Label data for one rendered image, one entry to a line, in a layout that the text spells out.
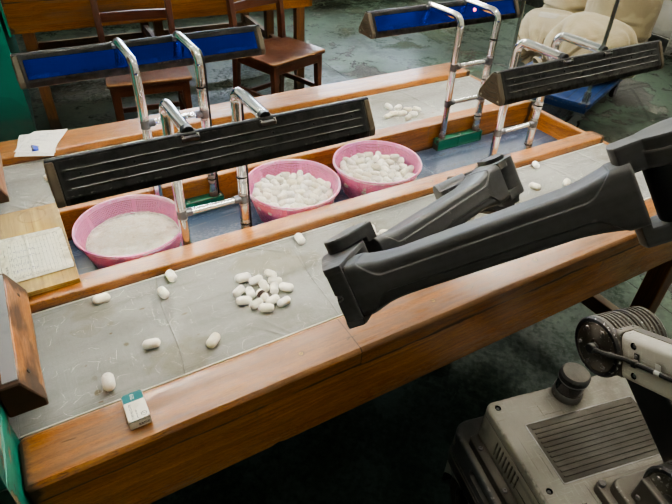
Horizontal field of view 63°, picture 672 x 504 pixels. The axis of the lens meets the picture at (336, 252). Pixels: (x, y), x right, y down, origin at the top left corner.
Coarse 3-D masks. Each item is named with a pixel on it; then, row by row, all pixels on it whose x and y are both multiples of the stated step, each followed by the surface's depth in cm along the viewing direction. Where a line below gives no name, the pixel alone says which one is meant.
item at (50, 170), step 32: (224, 128) 100; (256, 128) 102; (288, 128) 105; (320, 128) 108; (352, 128) 111; (64, 160) 88; (96, 160) 91; (128, 160) 93; (160, 160) 95; (192, 160) 97; (224, 160) 100; (256, 160) 103; (64, 192) 89; (96, 192) 91
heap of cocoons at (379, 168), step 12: (360, 156) 171; (372, 156) 172; (384, 156) 170; (396, 156) 171; (348, 168) 165; (360, 168) 165; (372, 168) 166; (384, 168) 165; (396, 168) 165; (408, 168) 165; (372, 180) 161; (384, 180) 160; (396, 180) 160
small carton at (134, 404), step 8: (136, 392) 92; (128, 400) 91; (136, 400) 91; (144, 400) 91; (128, 408) 90; (136, 408) 90; (144, 408) 90; (128, 416) 88; (136, 416) 88; (144, 416) 89; (136, 424) 88; (144, 424) 89
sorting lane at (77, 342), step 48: (528, 192) 157; (288, 240) 135; (144, 288) 119; (192, 288) 120; (48, 336) 107; (96, 336) 108; (144, 336) 108; (192, 336) 109; (240, 336) 109; (48, 384) 98; (96, 384) 99; (144, 384) 99
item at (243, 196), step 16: (240, 96) 110; (160, 112) 108; (176, 112) 101; (240, 112) 117; (256, 112) 104; (192, 128) 97; (240, 176) 126; (176, 192) 120; (240, 192) 129; (176, 208) 123; (192, 208) 125; (208, 208) 127; (240, 208) 132
